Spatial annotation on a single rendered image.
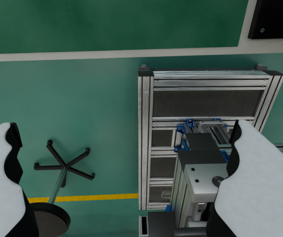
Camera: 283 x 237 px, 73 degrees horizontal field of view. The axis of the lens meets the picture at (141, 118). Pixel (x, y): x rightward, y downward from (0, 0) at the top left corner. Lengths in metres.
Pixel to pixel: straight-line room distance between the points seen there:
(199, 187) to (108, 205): 1.86
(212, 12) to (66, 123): 1.31
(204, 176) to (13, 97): 1.41
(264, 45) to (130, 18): 0.35
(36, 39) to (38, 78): 0.93
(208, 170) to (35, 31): 0.54
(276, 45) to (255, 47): 0.05
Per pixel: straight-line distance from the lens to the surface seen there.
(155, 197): 1.82
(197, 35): 0.53
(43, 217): 1.46
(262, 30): 0.57
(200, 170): 0.51
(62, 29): 0.54
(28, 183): 2.21
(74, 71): 1.38
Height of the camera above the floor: 1.25
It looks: 58 degrees down
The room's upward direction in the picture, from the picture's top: 176 degrees clockwise
